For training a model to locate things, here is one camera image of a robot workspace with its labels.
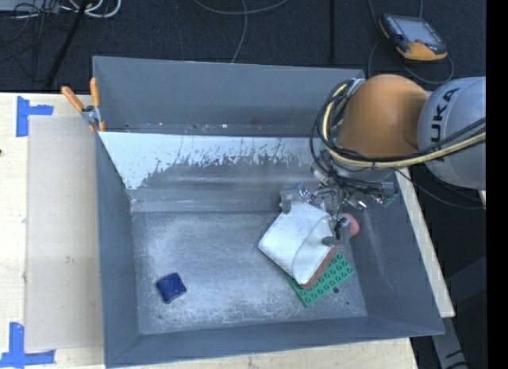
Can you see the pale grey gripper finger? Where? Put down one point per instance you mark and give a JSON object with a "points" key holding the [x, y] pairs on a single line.
{"points": [[337, 234], [289, 198]]}

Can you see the grey metal bin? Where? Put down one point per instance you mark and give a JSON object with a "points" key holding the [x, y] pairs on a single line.
{"points": [[222, 240]]}

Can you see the pink ball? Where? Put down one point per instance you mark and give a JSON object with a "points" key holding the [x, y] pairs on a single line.
{"points": [[354, 225]]}

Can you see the white and brown foam pad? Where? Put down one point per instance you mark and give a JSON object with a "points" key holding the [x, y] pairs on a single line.
{"points": [[289, 244]]}

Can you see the green studded flat plate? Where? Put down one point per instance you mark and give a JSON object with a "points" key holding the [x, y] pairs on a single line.
{"points": [[329, 280]]}

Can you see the blue square sponge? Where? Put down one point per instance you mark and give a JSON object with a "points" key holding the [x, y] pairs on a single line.
{"points": [[171, 286]]}

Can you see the pale flat board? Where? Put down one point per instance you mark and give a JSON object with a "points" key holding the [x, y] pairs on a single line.
{"points": [[59, 220]]}

